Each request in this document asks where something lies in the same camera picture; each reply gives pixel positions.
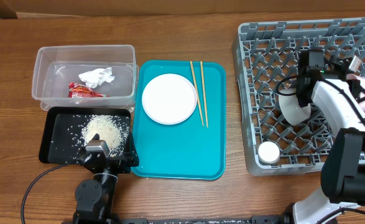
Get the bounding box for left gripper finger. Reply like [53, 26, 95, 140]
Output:
[84, 134, 100, 152]
[124, 133, 139, 167]

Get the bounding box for red snack wrapper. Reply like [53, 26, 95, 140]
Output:
[68, 82, 106, 98]

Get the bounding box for white tissue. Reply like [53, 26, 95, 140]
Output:
[78, 67, 115, 88]

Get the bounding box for grey bowl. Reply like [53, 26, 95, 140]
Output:
[279, 88, 311, 126]

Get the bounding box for large white plate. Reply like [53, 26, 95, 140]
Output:
[142, 73, 198, 125]

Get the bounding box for small white cup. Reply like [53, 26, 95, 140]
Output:
[257, 141, 280, 164]

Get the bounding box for wooden chopstick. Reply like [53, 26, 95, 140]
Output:
[200, 61, 208, 128]
[190, 61, 204, 127]

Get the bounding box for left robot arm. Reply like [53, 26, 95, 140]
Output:
[72, 133, 139, 223]

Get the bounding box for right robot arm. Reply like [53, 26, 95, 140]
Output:
[277, 50, 365, 223]

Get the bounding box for grey dishwasher rack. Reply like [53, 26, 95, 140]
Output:
[232, 17, 365, 176]

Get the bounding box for spilled rice pile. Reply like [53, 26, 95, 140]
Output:
[50, 114, 130, 158]

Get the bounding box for black plastic tray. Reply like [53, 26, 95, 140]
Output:
[39, 106, 131, 164]

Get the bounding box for teal serving tray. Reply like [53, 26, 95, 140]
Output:
[132, 60, 226, 180]

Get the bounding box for clear plastic bin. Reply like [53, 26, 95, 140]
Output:
[32, 45, 139, 111]

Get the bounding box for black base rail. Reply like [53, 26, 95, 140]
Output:
[62, 215, 295, 224]

